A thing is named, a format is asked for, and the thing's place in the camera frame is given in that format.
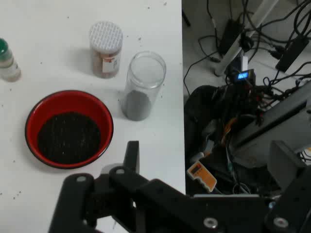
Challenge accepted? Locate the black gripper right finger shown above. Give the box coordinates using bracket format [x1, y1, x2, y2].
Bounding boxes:
[264, 140, 311, 233]

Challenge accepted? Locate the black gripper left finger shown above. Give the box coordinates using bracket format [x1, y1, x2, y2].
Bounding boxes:
[48, 140, 219, 233]

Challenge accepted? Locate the clear plastic jar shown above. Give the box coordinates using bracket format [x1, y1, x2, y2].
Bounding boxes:
[121, 50, 167, 122]

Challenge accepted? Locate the orange and white handheld device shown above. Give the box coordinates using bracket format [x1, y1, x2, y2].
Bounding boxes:
[186, 160, 218, 194]

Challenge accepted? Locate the grey metal beam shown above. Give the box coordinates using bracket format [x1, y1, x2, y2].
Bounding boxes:
[230, 81, 311, 168]

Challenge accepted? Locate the red bowl with black rim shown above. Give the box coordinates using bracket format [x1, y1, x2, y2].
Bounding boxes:
[24, 90, 114, 169]

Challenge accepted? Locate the blue-lit display meter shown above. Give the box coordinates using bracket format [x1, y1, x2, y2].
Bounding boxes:
[229, 68, 256, 85]

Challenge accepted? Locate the black power strip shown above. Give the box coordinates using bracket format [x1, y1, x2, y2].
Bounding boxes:
[275, 35, 310, 73]
[219, 18, 244, 54]

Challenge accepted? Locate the nut jar with patterned lid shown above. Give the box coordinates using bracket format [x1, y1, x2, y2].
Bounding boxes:
[88, 21, 124, 79]

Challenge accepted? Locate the white table leg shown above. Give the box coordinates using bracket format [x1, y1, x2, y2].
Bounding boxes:
[214, 0, 280, 77]

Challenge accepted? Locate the green-capped spice bottle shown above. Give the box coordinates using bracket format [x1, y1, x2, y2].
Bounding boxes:
[0, 38, 22, 82]

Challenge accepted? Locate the black bag with wires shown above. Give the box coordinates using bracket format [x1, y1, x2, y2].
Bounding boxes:
[184, 84, 268, 195]

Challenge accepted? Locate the black cable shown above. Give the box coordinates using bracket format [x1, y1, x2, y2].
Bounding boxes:
[183, 50, 222, 97]

